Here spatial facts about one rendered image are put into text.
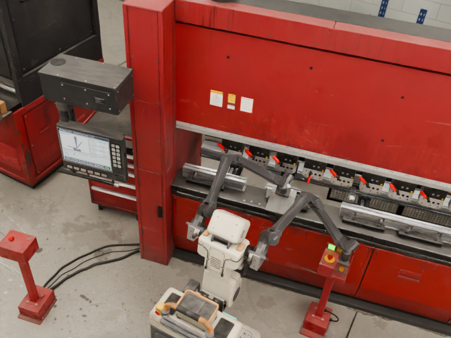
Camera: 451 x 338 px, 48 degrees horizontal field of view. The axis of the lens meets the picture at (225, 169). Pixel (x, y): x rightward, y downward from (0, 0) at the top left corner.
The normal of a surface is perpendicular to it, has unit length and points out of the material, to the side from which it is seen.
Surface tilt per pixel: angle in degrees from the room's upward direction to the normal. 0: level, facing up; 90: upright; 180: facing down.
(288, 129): 90
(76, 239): 0
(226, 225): 48
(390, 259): 90
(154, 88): 90
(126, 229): 0
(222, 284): 82
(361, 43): 90
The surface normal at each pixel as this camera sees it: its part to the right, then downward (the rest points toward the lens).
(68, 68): 0.06, -0.75
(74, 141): -0.28, 0.61
